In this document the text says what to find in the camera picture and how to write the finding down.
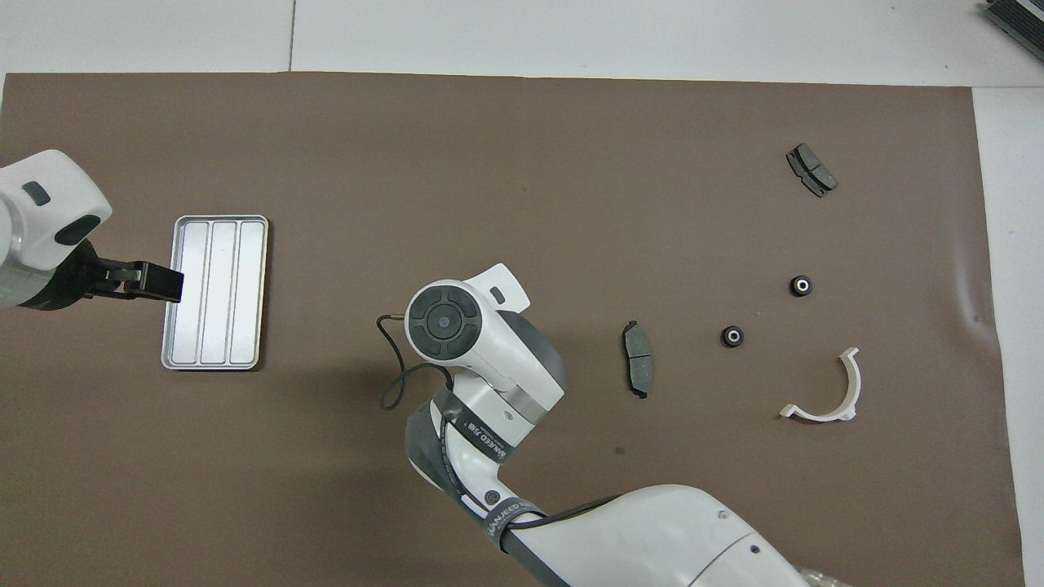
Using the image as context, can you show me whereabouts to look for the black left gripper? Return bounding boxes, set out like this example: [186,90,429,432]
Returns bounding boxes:
[18,239,185,313]

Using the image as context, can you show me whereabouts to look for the silver metal tray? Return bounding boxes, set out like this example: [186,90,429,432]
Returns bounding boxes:
[161,214,270,372]

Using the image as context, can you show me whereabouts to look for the brown table mat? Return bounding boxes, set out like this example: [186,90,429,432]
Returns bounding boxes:
[0,72,1027,587]

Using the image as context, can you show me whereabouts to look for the long grey brake pad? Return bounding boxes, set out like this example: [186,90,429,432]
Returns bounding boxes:
[622,320,656,399]

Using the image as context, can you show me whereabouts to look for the short grey brake pad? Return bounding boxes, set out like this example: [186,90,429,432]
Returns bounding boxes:
[785,143,839,199]

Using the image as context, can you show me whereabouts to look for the black ribbed metal device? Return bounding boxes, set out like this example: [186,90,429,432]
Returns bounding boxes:
[983,0,1044,42]

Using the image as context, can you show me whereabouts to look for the white curved plastic bracket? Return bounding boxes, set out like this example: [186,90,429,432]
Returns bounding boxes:
[779,347,862,423]

